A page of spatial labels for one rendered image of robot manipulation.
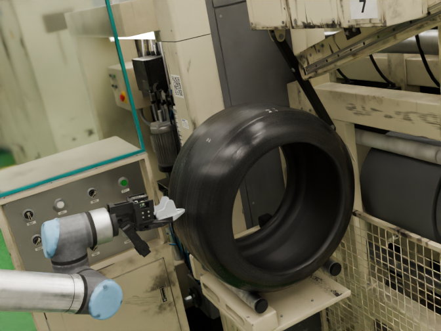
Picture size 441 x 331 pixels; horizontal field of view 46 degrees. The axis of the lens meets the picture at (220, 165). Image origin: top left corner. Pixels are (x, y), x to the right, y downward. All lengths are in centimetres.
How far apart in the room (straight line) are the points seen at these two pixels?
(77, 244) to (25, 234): 63
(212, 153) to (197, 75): 38
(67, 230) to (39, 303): 22
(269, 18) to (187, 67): 30
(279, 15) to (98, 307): 96
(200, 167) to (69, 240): 39
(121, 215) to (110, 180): 59
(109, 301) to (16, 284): 22
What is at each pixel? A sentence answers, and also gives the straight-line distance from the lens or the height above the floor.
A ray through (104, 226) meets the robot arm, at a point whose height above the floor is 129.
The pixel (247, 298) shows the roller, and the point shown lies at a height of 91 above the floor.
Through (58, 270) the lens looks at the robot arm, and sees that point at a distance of 137.
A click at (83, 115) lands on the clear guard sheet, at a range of 186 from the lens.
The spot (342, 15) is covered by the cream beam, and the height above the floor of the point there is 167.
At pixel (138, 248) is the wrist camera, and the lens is 142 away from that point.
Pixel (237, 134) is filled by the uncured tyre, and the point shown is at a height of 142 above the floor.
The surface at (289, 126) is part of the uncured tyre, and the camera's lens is 143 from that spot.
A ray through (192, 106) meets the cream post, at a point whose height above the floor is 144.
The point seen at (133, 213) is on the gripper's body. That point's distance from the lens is 138.
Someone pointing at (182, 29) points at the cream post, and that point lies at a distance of 167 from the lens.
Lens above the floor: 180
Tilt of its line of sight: 19 degrees down
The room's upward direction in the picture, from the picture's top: 11 degrees counter-clockwise
